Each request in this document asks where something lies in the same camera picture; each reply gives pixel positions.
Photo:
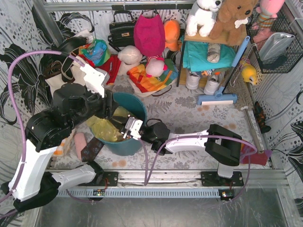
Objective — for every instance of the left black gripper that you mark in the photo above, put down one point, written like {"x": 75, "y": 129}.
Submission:
{"x": 108, "y": 104}

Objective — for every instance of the yellow trash bag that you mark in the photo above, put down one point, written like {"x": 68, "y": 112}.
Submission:
{"x": 103, "y": 129}

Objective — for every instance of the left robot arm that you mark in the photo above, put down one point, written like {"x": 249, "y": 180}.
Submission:
{"x": 72, "y": 105}

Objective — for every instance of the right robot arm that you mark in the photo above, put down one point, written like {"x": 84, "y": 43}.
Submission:
{"x": 219, "y": 142}

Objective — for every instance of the teal trash bin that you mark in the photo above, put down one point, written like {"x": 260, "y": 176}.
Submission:
{"x": 133, "y": 104}

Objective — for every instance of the rainbow striped bag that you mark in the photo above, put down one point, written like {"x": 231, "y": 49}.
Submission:
{"x": 144, "y": 86}

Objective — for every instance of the cream canvas tote bag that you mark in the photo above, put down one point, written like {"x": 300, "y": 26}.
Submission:
{"x": 59, "y": 73}

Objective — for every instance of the pink soft pad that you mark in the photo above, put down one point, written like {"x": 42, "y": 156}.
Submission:
{"x": 80, "y": 143}

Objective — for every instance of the brown floral necktie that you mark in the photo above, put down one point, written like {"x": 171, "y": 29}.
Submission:
{"x": 91, "y": 150}

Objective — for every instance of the red garment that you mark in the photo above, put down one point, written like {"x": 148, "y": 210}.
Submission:
{"x": 111, "y": 66}

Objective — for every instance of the pink white plush doll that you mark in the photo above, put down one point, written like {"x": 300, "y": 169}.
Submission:
{"x": 155, "y": 66}

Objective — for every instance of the white fluffy plush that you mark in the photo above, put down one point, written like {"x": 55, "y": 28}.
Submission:
{"x": 130, "y": 57}

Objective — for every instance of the orange checkered towel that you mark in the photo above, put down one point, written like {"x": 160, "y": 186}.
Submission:
{"x": 59, "y": 152}

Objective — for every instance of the colourful scarf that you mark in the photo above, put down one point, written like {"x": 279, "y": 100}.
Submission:
{"x": 95, "y": 53}

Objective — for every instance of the black leather handbag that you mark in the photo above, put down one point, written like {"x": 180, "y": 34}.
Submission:
{"x": 121, "y": 33}

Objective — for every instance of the orange plush toy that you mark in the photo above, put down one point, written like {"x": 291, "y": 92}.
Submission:
{"x": 172, "y": 33}

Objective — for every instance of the black metal shelf rack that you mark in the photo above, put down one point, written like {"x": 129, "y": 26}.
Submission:
{"x": 221, "y": 40}

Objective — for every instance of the grey patterned rolled cloth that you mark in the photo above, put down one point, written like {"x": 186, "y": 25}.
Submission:
{"x": 213, "y": 52}

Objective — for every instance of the white plush dog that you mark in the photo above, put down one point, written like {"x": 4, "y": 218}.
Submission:
{"x": 202, "y": 17}

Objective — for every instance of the magenta orange cloth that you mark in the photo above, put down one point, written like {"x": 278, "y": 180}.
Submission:
{"x": 257, "y": 158}

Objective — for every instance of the yellow plush duck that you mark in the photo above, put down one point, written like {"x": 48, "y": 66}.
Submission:
{"x": 248, "y": 72}

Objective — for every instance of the brown plush dog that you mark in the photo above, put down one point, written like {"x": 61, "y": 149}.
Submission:
{"x": 232, "y": 18}

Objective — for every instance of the pink plush toy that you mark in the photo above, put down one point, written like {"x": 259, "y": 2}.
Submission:
{"x": 267, "y": 14}

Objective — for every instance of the silver pouch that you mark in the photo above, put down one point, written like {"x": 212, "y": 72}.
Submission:
{"x": 275, "y": 45}

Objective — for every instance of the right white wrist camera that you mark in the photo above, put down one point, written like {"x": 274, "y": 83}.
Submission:
{"x": 132, "y": 128}

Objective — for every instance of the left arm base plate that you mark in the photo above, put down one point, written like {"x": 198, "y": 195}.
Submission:
{"x": 109, "y": 179}

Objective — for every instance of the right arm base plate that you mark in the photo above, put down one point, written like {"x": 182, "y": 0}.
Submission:
{"x": 211, "y": 178}

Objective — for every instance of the black wire basket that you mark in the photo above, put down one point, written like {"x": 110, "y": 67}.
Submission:
{"x": 284, "y": 62}

